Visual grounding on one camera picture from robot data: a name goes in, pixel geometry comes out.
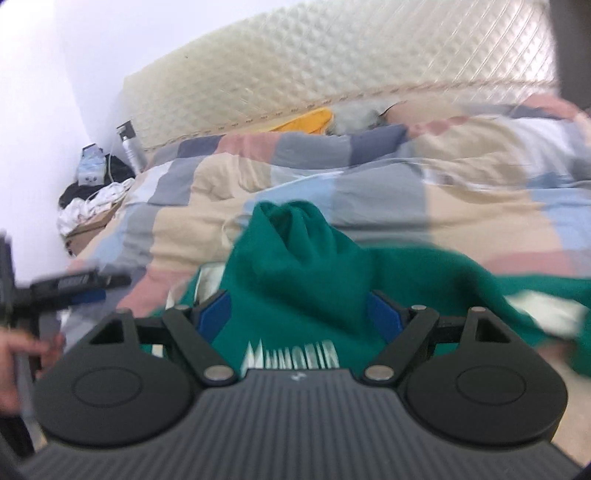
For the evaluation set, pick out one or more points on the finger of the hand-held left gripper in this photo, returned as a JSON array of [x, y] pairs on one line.
[[115, 281], [87, 296]]

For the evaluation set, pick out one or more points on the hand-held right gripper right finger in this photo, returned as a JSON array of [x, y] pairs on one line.
[[383, 316]]

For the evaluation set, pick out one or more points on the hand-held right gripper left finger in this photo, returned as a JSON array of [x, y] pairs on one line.
[[214, 316]]

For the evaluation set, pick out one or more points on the green hoodie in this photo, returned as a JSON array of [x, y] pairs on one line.
[[300, 258]]

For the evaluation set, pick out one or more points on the white clothes pile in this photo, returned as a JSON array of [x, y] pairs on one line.
[[90, 207]]

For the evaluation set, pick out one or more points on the black clothes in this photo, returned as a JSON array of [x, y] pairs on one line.
[[117, 168]]

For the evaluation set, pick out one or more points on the person's left hand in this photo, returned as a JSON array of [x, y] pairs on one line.
[[18, 369]]

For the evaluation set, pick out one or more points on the wooden nightstand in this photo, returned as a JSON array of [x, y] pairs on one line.
[[87, 235]]

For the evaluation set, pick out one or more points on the clear plastic bag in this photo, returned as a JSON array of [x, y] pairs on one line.
[[91, 166]]

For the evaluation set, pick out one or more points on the silver bottle with black top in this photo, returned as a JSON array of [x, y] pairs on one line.
[[133, 150]]

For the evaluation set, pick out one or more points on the patchwork checked quilt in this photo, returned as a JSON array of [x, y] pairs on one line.
[[323, 194]]

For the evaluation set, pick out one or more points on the grey fluffy cloth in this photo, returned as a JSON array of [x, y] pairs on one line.
[[360, 117]]

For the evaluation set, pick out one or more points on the yellow cloth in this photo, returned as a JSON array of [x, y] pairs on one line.
[[304, 123]]

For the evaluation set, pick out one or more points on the cream quilted headboard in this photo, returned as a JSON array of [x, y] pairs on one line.
[[323, 60]]

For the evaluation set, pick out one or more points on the grey wall shelf unit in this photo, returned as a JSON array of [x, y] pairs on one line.
[[575, 55]]

